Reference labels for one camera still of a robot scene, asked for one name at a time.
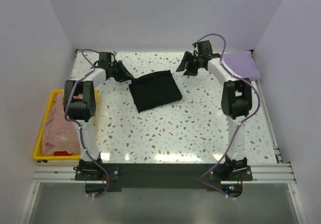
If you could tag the pink printed t-shirt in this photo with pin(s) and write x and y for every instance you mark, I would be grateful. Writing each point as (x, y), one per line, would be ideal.
(59, 134)

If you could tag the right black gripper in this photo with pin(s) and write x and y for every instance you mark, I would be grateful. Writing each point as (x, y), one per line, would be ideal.
(187, 55)

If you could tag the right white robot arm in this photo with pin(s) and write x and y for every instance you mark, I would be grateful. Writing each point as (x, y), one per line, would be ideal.
(236, 103)

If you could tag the red garment in bin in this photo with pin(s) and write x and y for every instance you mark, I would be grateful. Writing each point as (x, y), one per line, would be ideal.
(61, 153)

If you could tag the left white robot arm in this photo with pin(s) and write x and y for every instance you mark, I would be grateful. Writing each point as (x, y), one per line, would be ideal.
(80, 109)

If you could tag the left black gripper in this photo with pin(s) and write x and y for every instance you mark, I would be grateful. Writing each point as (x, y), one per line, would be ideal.
(125, 75)

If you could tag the folded purple t-shirt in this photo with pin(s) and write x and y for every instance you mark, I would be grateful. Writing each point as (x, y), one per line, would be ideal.
(242, 63)

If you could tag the black t-shirt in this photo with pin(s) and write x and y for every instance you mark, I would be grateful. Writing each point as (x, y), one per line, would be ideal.
(153, 90)

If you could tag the yellow plastic bin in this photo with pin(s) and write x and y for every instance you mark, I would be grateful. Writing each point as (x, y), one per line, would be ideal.
(37, 153)

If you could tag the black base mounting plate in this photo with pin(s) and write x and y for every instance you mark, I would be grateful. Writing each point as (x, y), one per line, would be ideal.
(118, 186)

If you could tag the aluminium extrusion rail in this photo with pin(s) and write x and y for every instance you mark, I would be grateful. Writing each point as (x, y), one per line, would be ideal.
(256, 173)

